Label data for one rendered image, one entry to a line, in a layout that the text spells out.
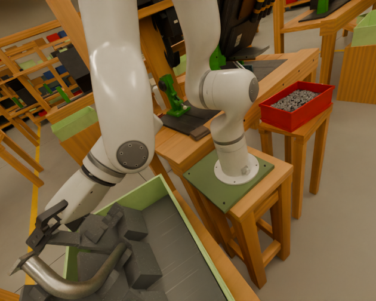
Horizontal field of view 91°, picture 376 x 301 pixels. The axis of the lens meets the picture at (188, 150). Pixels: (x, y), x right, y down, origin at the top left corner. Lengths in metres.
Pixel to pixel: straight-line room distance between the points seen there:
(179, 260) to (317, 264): 1.06
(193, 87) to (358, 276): 1.41
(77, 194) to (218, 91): 0.42
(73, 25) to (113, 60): 1.00
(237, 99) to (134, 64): 0.31
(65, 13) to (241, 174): 1.17
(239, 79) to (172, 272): 0.61
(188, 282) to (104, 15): 0.66
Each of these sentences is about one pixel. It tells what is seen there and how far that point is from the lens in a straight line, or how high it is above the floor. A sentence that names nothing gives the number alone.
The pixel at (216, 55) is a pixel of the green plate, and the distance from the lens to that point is 1.31.
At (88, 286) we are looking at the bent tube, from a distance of 0.55.
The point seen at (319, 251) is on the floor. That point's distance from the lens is 1.61.
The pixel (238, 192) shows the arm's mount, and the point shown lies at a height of 0.87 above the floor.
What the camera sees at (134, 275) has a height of 0.92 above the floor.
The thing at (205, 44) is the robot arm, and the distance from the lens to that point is 0.53.
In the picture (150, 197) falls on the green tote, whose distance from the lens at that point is 0.86.
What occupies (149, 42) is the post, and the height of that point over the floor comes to 1.37.
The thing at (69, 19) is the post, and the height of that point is 1.61.
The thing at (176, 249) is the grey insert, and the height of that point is 0.85.
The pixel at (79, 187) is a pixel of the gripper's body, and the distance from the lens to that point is 0.39.
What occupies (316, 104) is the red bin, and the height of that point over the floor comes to 0.88.
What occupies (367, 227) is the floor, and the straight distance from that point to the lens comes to 1.77.
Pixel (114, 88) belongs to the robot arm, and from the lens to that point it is 0.28.
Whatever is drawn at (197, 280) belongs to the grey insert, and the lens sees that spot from 0.67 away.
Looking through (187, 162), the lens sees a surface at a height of 0.87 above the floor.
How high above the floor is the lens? 1.46
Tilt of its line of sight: 35 degrees down
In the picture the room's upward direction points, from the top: 23 degrees counter-clockwise
